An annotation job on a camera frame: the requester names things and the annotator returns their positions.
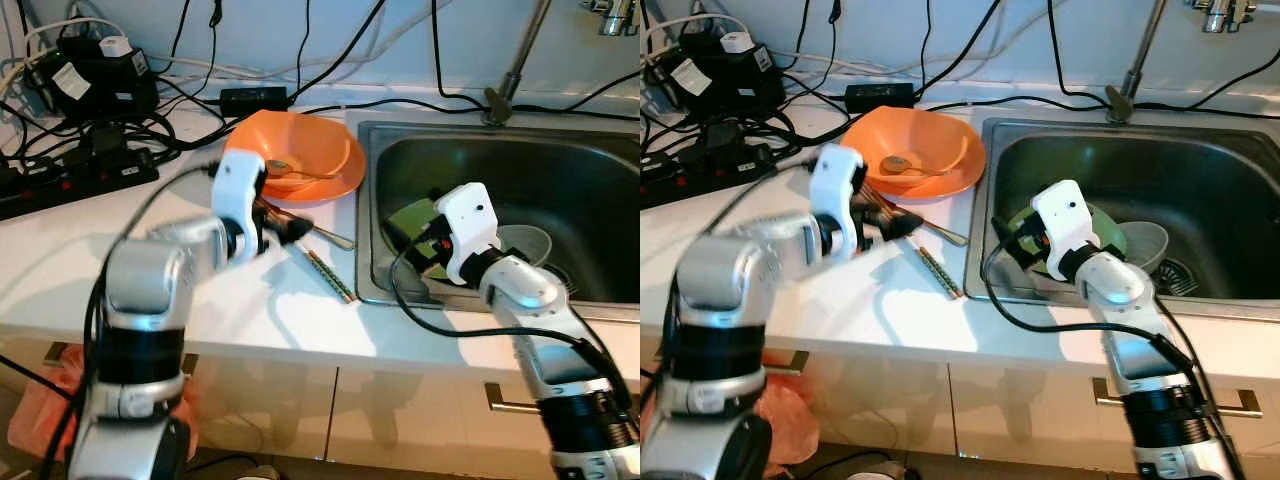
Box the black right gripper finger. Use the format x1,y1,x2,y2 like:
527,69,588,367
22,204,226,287
990,215,1033,253
383,218,426,256

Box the metal fork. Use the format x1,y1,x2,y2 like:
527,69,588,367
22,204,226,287
920,220,971,249
305,222,357,252

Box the orange plastic bowl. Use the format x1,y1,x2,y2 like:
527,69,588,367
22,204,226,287
845,105,986,196
225,110,366,201

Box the white kitchen cabinet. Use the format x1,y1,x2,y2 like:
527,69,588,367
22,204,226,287
640,330,1280,476
0,335,641,476

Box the green plate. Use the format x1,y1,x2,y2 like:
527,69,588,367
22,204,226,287
1003,198,1128,279
383,197,453,283

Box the metal spoon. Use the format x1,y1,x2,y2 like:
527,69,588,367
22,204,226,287
880,153,956,179
263,157,343,183

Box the grey bowl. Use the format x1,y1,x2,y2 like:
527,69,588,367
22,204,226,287
1108,220,1171,275
495,224,554,273

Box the black power adapter brick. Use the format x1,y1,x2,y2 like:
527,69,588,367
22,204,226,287
219,86,292,117
845,82,916,111

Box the stainless steel sink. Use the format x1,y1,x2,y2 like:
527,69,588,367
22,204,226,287
355,118,641,309
965,117,1280,323

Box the black power strip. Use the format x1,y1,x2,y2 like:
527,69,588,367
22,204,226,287
640,140,776,211
0,150,161,221

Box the black charger box white labels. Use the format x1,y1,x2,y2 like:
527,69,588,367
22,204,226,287
40,35,163,123
660,30,786,119

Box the orange plastic bag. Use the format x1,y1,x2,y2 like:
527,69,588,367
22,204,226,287
755,350,823,466
5,345,201,463

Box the metal faucet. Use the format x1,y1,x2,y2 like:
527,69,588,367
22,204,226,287
483,0,639,127
1103,0,1261,126

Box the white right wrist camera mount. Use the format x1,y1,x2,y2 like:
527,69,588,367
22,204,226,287
1030,180,1103,283
435,183,503,288

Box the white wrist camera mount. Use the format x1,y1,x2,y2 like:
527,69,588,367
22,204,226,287
808,143,869,259
1030,180,1103,283
210,150,271,269
435,183,503,288

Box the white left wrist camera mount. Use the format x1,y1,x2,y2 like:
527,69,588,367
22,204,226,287
210,150,271,269
808,143,869,259

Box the black power cable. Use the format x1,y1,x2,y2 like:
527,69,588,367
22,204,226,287
1044,0,1109,106
912,0,1004,96
912,94,1280,116
1150,45,1280,111
288,0,389,99
288,96,641,123
520,68,641,113
428,0,493,109

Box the black floor cable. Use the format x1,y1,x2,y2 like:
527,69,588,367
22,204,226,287
185,452,241,479
800,448,873,479

